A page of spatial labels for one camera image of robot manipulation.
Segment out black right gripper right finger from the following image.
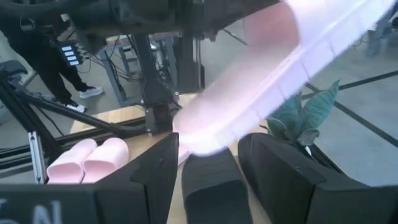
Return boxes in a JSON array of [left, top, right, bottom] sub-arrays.
[[238, 132, 398, 224]]

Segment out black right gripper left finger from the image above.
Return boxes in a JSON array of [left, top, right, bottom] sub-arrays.
[[95, 132, 180, 224]]

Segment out pink slide sandal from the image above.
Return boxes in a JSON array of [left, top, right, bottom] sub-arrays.
[[46, 139, 98, 184], [172, 0, 396, 156], [81, 138, 130, 184]]

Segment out black slide sandal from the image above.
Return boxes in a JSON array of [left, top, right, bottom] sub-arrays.
[[182, 147, 253, 224]]

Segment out green succulent in white pot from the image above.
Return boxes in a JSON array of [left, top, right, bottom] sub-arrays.
[[259, 79, 341, 156]]

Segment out person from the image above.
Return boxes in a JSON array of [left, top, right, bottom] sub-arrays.
[[0, 12, 104, 113]]

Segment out black aluminium table frame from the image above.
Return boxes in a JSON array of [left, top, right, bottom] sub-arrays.
[[0, 70, 180, 180]]

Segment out silver metal bracket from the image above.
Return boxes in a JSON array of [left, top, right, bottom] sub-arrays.
[[27, 131, 48, 184]]

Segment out black switch box lit labels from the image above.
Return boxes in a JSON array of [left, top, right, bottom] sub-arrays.
[[58, 41, 84, 68]]

